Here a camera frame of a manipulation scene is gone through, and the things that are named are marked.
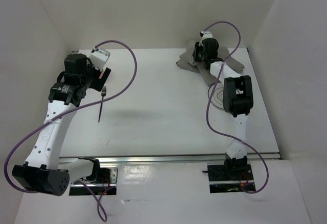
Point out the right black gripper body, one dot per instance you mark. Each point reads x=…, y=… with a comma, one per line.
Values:
x=199, y=54

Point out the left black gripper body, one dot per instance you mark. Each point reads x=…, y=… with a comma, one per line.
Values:
x=90, y=77

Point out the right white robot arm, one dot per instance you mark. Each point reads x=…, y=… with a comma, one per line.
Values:
x=237, y=101

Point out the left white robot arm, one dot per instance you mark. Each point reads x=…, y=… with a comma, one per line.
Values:
x=40, y=171

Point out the white patterned plate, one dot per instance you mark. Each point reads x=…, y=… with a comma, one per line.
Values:
x=217, y=99

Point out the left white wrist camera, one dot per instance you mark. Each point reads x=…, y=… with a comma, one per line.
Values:
x=99, y=57

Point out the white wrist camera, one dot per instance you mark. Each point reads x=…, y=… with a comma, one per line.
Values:
x=99, y=57
x=205, y=35

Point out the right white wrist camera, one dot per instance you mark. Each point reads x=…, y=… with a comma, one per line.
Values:
x=205, y=35

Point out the aluminium front rail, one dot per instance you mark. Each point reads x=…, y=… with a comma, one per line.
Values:
x=209, y=158

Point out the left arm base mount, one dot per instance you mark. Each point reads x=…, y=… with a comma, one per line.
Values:
x=104, y=184

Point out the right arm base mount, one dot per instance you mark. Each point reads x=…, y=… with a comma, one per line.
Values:
x=221, y=181

